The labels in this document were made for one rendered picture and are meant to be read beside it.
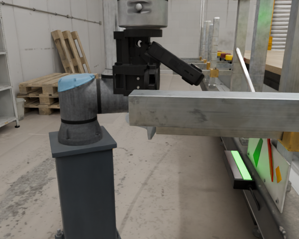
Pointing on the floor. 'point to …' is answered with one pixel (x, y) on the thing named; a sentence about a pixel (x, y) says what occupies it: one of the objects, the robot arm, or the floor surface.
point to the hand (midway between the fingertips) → (153, 133)
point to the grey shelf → (0, 74)
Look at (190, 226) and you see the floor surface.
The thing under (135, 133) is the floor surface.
